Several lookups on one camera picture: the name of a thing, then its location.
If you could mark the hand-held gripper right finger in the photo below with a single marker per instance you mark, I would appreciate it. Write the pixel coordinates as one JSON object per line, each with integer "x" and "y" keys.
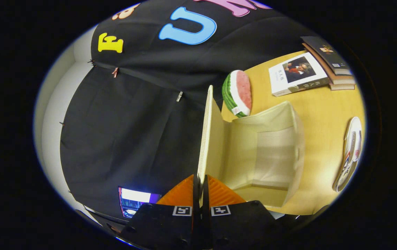
{"x": 236, "y": 225}

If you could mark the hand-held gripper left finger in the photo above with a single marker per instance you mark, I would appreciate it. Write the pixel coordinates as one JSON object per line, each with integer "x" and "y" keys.
{"x": 163, "y": 225}

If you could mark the beige fabric storage box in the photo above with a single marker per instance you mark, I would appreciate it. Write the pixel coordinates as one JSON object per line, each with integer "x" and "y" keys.
{"x": 271, "y": 152}

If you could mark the white canvas shoe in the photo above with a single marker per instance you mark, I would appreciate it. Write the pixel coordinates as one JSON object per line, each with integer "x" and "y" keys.
{"x": 353, "y": 146}

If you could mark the monitor screen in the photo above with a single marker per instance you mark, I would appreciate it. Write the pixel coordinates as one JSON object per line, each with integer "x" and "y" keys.
{"x": 136, "y": 199}

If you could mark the silver clip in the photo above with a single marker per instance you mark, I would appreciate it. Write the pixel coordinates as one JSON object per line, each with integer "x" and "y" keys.
{"x": 179, "y": 96}

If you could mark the watermelon slice plush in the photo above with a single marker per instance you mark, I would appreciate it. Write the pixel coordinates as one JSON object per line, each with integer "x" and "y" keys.
{"x": 238, "y": 92}

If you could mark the white portrait cover book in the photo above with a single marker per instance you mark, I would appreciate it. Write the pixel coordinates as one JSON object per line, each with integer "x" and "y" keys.
{"x": 296, "y": 76}

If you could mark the pink clip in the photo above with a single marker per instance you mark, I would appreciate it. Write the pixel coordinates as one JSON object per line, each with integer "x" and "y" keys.
{"x": 115, "y": 72}

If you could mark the brown cover book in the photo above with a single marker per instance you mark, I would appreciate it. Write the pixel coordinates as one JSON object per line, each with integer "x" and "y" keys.
{"x": 341, "y": 80}
{"x": 341, "y": 86}

